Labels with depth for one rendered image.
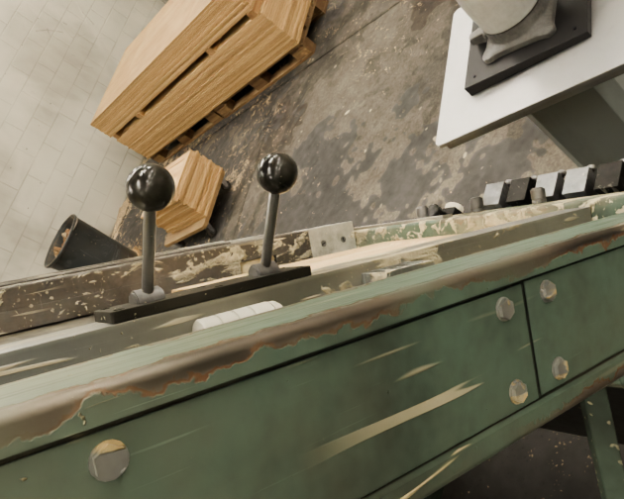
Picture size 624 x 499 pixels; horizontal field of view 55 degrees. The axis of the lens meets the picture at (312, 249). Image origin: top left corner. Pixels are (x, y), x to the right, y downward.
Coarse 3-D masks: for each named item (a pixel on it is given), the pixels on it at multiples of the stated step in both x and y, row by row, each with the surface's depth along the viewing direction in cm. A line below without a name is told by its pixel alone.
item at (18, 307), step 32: (352, 224) 133; (160, 256) 112; (192, 256) 110; (224, 256) 114; (256, 256) 118; (288, 256) 123; (0, 288) 91; (32, 288) 94; (64, 288) 97; (96, 288) 100; (128, 288) 103; (0, 320) 91; (32, 320) 93; (64, 320) 96
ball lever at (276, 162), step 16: (272, 160) 52; (288, 160) 53; (272, 176) 52; (288, 176) 52; (272, 192) 53; (272, 208) 55; (272, 224) 56; (272, 240) 57; (256, 272) 57; (272, 272) 58
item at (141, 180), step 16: (128, 176) 46; (144, 176) 45; (160, 176) 45; (128, 192) 46; (144, 192) 45; (160, 192) 45; (144, 208) 46; (160, 208) 46; (144, 224) 48; (144, 240) 48; (144, 256) 49; (144, 272) 50; (144, 288) 50; (160, 288) 52
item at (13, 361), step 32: (512, 224) 81; (544, 224) 83; (576, 224) 88; (384, 256) 65; (416, 256) 68; (448, 256) 71; (288, 288) 57; (320, 288) 59; (160, 320) 49; (192, 320) 51; (0, 352) 42; (32, 352) 44; (64, 352) 45; (96, 352) 46; (0, 384) 42
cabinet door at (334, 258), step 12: (408, 240) 119; (420, 240) 113; (432, 240) 109; (336, 252) 118; (348, 252) 113; (360, 252) 111; (372, 252) 106; (288, 264) 108; (300, 264) 106; (312, 264) 103; (324, 264) 98; (240, 276) 101; (180, 288) 98
